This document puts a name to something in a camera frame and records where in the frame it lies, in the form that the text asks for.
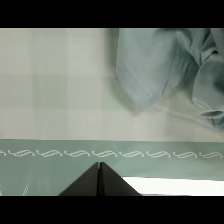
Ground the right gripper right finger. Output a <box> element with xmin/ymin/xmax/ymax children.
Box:
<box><xmin>99</xmin><ymin>162</ymin><xmax>142</xmax><ymax>197</ymax></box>

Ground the pale grey-blue shirt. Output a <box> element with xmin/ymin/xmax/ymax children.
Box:
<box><xmin>107</xmin><ymin>28</ymin><xmax>224</xmax><ymax>132</ymax></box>

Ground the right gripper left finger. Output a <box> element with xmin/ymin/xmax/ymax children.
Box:
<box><xmin>58</xmin><ymin>162</ymin><xmax>101</xmax><ymax>197</ymax></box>

